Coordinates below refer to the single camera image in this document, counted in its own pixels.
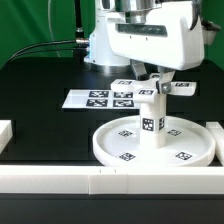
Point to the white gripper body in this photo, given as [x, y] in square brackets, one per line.
[171, 37]

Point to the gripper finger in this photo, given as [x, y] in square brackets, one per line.
[139, 70]
[165, 77]

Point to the white cross-shaped table base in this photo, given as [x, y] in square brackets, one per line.
[146, 91]

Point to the white round table top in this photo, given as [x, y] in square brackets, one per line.
[125, 142]

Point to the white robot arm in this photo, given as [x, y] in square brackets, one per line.
[100, 54]

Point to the white marker tag sheet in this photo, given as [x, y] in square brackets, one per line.
[99, 99]

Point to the black vertical pole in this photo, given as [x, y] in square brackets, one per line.
[79, 29]

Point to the white right fence block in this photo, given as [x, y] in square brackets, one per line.
[217, 132]

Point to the white fence block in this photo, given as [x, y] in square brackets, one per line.
[5, 133]
[217, 132]

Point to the white left fence block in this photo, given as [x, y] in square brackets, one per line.
[5, 133]

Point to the white front fence bar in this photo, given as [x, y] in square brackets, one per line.
[104, 180]

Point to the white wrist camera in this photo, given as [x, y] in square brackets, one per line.
[210, 29]

